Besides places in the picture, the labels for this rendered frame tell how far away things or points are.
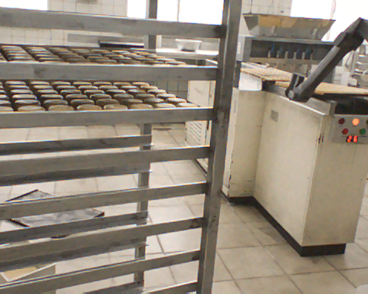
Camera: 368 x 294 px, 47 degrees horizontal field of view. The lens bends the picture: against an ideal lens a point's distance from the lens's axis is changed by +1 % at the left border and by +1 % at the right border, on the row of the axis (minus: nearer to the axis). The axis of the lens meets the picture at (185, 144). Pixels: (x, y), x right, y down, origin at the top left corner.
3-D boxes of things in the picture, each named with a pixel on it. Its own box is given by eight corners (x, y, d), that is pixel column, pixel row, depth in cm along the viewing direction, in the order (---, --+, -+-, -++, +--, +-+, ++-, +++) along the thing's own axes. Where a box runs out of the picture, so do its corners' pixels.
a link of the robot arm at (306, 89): (346, 36, 178) (366, 41, 182) (341, 27, 181) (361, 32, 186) (289, 103, 209) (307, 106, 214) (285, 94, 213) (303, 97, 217)
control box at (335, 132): (326, 140, 221) (331, 114, 217) (367, 140, 227) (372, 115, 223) (330, 142, 218) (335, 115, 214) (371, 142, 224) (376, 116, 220)
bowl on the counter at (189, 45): (178, 50, 514) (179, 40, 511) (172, 48, 545) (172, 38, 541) (204, 52, 523) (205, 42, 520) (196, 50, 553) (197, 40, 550)
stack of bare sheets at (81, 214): (104, 215, 274) (104, 210, 273) (58, 240, 240) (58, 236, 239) (37, 192, 301) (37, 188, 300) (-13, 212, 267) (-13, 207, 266)
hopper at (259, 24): (239, 34, 295) (241, 13, 292) (311, 38, 310) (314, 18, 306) (255, 36, 269) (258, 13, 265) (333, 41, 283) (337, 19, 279)
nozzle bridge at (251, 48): (222, 82, 305) (227, 33, 295) (312, 85, 323) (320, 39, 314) (238, 89, 274) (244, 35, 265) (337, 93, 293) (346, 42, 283)
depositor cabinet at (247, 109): (183, 152, 416) (189, 66, 393) (251, 151, 435) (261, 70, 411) (226, 208, 298) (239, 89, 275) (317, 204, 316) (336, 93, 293)
